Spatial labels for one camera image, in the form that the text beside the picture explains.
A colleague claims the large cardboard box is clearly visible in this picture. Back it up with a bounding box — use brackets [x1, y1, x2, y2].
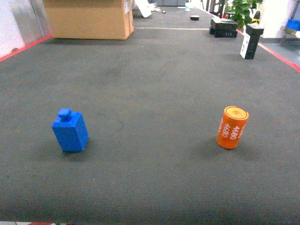
[43, 0, 134, 40]

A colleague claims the orange cylindrical cap 4680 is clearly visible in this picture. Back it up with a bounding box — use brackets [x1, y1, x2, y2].
[216, 106, 249, 150]

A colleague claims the blue block part with knob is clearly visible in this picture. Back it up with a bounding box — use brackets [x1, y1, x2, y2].
[51, 108, 89, 152]

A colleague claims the black flat boxes stack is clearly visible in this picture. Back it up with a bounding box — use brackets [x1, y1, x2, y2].
[209, 17, 238, 38]

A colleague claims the blue bin far right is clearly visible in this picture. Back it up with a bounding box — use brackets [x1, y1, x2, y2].
[286, 19, 300, 31]

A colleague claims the black conveyor belt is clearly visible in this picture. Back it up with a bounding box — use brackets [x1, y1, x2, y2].
[0, 8, 300, 225]

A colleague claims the black and white upright box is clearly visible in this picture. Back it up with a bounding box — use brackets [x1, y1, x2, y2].
[240, 23, 264, 60]

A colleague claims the green potted plant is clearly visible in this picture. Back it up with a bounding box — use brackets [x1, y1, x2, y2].
[225, 0, 263, 30]

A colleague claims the white object in background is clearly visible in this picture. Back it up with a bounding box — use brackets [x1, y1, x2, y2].
[134, 0, 161, 18]

